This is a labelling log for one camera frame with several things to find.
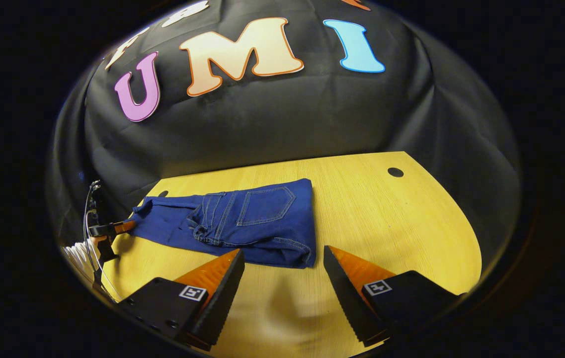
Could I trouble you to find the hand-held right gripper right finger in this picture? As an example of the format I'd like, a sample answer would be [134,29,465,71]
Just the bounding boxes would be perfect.
[322,245,463,348]

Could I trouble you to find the blue denim jeans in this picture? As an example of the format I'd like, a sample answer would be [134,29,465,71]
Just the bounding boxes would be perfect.
[126,178,317,269]

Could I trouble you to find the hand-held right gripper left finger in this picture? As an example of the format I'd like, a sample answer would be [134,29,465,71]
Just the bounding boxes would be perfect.
[117,249,246,352]

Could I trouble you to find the thin white cable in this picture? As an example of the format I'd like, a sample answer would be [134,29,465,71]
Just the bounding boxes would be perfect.
[82,185,116,300]

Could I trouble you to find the black backdrop cloth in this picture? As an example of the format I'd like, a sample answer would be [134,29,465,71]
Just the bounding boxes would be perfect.
[46,0,521,262]

